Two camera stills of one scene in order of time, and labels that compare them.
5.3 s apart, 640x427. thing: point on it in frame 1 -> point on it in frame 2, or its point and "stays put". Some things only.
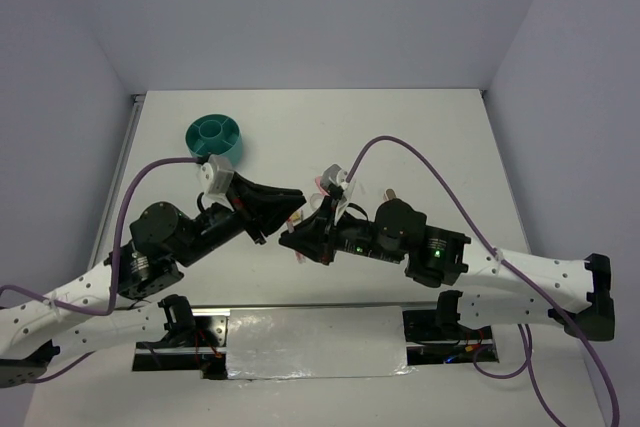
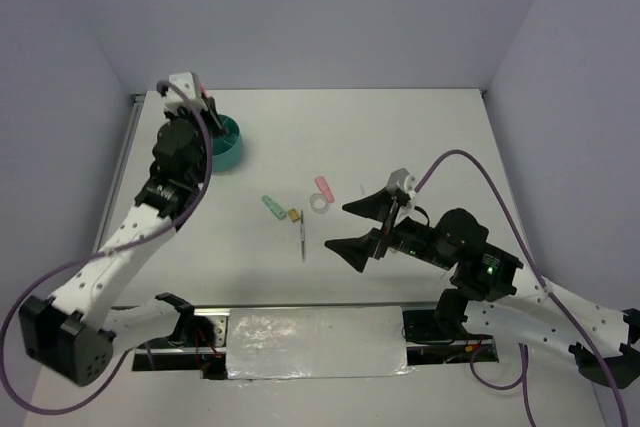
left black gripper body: x=214 y=225 -> x=189 y=114
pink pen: x=291 y=228 -> x=205 y=91
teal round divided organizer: x=215 y=134 stays put
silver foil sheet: x=315 y=343 stays put
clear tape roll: x=315 y=200 stays put
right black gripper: x=315 y=238 -> x=355 y=249
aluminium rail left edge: x=115 y=180 stays put
